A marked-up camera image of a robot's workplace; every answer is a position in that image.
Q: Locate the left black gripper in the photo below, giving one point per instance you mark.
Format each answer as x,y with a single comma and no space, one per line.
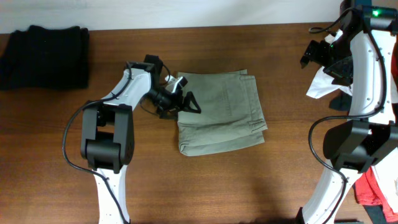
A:
175,103

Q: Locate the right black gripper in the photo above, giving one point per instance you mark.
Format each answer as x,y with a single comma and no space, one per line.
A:
344,74

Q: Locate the grey-green khaki shorts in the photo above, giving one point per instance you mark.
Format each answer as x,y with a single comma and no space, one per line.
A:
231,115

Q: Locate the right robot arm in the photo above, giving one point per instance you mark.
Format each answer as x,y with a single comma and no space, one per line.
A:
360,58

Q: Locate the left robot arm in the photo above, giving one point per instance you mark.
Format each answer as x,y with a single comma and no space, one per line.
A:
107,141

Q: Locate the white crumpled garment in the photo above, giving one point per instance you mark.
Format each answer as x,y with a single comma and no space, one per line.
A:
322,83

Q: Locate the dark teal garment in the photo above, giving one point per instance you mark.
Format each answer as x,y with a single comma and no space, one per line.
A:
342,102

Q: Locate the red garment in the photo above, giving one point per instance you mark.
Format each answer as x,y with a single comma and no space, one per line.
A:
376,190

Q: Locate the folded black garment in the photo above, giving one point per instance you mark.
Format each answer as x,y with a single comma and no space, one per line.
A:
46,58

